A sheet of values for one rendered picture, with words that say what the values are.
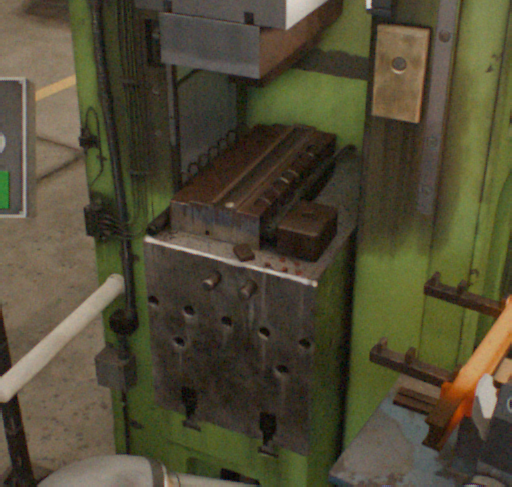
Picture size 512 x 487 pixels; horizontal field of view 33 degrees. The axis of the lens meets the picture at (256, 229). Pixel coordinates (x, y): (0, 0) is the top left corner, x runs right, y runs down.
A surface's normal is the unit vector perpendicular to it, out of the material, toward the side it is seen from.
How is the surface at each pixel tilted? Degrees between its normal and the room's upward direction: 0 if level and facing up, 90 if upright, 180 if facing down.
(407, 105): 90
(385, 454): 0
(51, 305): 0
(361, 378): 90
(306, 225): 0
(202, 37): 90
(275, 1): 90
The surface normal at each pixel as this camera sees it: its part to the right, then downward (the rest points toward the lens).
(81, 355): 0.00, -0.86
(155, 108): -0.43, 0.46
